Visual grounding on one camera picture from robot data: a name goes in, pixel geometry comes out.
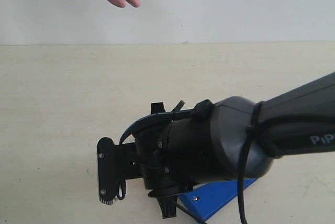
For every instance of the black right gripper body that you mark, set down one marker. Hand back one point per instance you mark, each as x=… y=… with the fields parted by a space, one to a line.
x=139 y=154

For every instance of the blue ring binder notebook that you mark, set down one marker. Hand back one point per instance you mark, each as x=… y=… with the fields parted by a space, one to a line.
x=205 y=201

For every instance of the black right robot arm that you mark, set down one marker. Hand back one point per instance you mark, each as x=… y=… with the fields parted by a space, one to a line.
x=231 y=140

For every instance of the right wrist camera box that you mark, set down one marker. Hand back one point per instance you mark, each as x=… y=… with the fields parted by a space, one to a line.
x=110 y=187

